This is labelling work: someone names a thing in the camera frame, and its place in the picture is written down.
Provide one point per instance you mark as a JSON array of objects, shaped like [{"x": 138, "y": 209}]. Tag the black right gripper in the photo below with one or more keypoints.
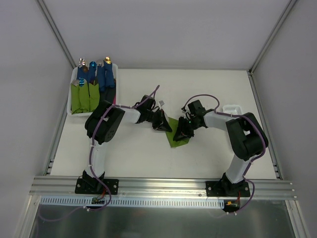
[{"x": 186, "y": 127}]

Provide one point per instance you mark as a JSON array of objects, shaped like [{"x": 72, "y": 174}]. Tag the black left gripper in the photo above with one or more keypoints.
[{"x": 158, "y": 120}]

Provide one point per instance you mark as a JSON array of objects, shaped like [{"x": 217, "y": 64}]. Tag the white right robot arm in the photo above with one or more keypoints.
[{"x": 247, "y": 139}]

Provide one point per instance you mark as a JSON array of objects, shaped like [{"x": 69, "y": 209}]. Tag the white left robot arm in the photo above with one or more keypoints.
[{"x": 101, "y": 127}]

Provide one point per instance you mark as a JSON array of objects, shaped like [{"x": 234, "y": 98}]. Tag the dark rolled napkin bundle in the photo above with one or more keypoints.
[{"x": 108, "y": 95}]

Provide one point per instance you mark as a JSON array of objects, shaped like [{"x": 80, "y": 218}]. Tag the green rolled napkin bundle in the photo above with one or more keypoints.
[
  {"x": 94, "y": 95},
  {"x": 75, "y": 102},
  {"x": 84, "y": 95}
]

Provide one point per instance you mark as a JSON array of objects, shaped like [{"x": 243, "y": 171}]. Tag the white perforated utensil tray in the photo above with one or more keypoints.
[{"x": 232, "y": 109}]

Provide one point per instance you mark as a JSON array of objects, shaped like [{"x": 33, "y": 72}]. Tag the white bin of rolled napkins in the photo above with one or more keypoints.
[{"x": 74, "y": 75}]

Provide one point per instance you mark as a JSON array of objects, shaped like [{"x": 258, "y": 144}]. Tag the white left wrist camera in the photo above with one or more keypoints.
[{"x": 161, "y": 102}]

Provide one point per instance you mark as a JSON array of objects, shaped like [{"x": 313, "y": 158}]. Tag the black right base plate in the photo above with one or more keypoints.
[{"x": 223, "y": 188}]

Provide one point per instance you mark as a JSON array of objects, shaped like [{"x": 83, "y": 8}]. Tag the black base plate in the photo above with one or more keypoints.
[
  {"x": 223, "y": 188},
  {"x": 83, "y": 187}
]

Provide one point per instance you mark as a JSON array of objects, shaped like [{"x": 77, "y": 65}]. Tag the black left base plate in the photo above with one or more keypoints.
[{"x": 83, "y": 187}]

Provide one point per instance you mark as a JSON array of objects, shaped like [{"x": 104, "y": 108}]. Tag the white slotted cable duct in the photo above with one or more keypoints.
[{"x": 133, "y": 202}]

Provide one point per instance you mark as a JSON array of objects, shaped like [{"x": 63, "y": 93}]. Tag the aluminium mounting rail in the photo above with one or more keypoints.
[{"x": 265, "y": 189}]

